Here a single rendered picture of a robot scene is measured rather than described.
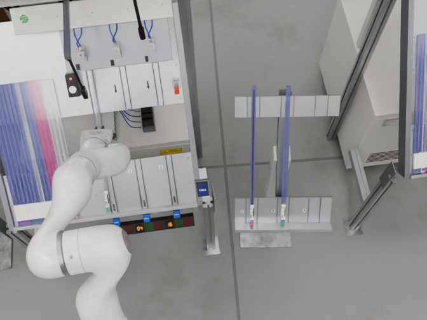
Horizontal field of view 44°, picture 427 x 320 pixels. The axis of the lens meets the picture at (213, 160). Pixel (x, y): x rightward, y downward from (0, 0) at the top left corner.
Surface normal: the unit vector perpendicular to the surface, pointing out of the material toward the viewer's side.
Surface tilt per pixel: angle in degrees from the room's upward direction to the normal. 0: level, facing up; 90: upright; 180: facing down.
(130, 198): 42
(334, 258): 0
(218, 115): 0
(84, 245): 4
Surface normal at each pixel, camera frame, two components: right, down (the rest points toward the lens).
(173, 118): -0.01, -0.40
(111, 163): 0.74, 0.07
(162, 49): 0.08, 0.31
